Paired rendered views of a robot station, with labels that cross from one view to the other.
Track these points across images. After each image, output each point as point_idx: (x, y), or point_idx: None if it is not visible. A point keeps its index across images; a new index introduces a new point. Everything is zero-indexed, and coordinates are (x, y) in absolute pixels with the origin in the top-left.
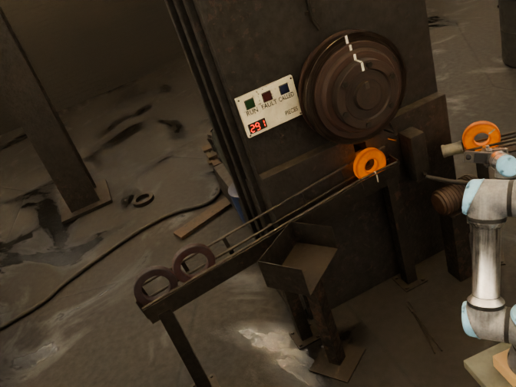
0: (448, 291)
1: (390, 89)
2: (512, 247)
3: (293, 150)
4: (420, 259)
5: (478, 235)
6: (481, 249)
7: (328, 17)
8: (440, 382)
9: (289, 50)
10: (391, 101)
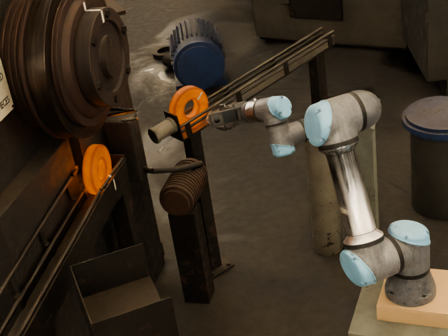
0: (206, 319)
1: (123, 48)
2: (223, 247)
3: (9, 170)
4: None
5: (344, 161)
6: (351, 175)
7: None
8: None
9: None
10: (127, 65)
